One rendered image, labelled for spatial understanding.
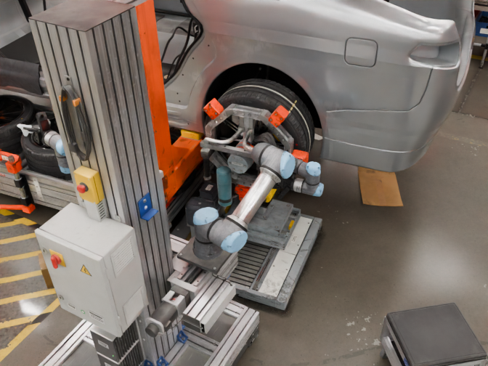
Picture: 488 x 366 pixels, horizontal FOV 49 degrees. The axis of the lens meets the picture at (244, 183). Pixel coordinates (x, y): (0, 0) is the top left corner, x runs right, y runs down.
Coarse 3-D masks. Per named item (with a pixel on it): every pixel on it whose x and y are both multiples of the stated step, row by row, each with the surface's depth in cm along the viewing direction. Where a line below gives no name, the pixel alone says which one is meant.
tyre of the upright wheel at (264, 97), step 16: (256, 80) 321; (224, 96) 317; (240, 96) 309; (256, 96) 306; (272, 96) 308; (288, 96) 314; (272, 112) 306; (304, 112) 318; (288, 128) 308; (304, 128) 313; (304, 144) 313
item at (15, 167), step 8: (0, 152) 387; (8, 152) 386; (8, 160) 376; (16, 160) 376; (8, 168) 376; (16, 168) 376; (0, 208) 403; (8, 208) 402; (16, 208) 401; (24, 208) 398; (32, 208) 401
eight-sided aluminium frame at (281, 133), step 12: (228, 108) 306; (240, 108) 308; (252, 108) 306; (216, 120) 315; (264, 120) 301; (276, 132) 303; (288, 144) 304; (216, 156) 336; (240, 180) 335; (252, 180) 337
